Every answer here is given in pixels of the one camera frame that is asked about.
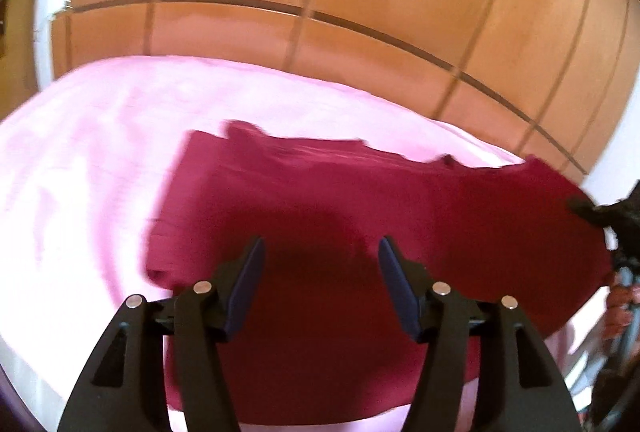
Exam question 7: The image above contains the dark red embroidered shirt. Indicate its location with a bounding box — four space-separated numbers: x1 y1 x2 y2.
144 119 615 426

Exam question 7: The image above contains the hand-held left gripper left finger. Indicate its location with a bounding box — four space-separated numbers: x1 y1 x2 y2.
56 235 266 432

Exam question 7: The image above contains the pink bed sheet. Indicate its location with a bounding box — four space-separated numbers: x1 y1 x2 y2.
0 54 618 432

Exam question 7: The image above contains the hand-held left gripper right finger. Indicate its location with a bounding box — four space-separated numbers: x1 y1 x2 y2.
377 235 584 432

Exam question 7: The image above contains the person's right hand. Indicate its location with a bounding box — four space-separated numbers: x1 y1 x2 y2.
604 281 640 338

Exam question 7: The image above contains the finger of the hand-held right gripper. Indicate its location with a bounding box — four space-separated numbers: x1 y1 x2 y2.
567 193 623 231

